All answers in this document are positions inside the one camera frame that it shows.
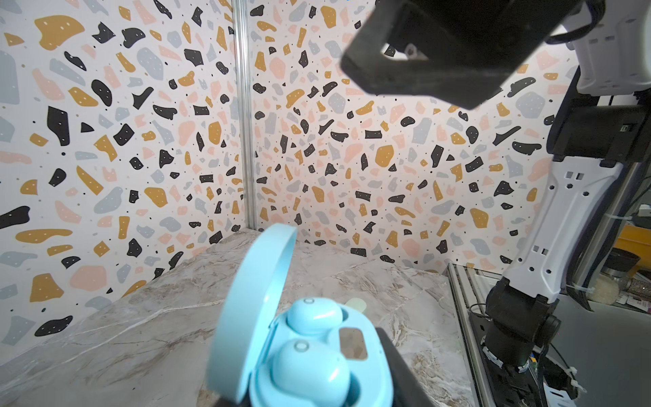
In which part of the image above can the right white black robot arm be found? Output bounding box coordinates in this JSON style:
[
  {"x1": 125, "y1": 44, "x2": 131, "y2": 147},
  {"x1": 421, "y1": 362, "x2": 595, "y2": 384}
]
[{"x1": 341, "y1": 1, "x2": 650, "y2": 406}]

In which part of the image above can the mint green earbud case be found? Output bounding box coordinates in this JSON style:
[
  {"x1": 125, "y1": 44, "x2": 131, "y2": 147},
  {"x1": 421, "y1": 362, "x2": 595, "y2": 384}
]
[{"x1": 345, "y1": 298, "x2": 367, "y2": 314}]

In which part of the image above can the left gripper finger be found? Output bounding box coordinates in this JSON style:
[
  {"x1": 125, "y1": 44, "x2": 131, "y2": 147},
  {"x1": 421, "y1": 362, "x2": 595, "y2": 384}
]
[{"x1": 376, "y1": 327, "x2": 434, "y2": 407}]

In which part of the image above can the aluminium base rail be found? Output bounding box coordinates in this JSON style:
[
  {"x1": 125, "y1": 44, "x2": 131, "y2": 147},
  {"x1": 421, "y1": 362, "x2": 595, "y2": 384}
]
[{"x1": 446, "y1": 261, "x2": 560, "y2": 407}]

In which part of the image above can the blue earbud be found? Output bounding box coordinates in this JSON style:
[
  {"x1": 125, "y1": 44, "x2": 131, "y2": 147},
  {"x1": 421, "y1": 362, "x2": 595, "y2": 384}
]
[
  {"x1": 271, "y1": 339, "x2": 351, "y2": 406},
  {"x1": 287, "y1": 298, "x2": 343, "y2": 336}
]

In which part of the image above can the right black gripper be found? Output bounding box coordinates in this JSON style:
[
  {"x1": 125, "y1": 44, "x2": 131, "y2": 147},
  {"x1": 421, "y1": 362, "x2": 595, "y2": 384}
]
[{"x1": 340, "y1": 1, "x2": 579, "y2": 110}]

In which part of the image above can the blue earbud case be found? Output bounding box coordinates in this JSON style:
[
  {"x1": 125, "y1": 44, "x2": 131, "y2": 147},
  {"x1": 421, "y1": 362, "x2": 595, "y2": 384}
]
[{"x1": 206, "y1": 224, "x2": 394, "y2": 406}]

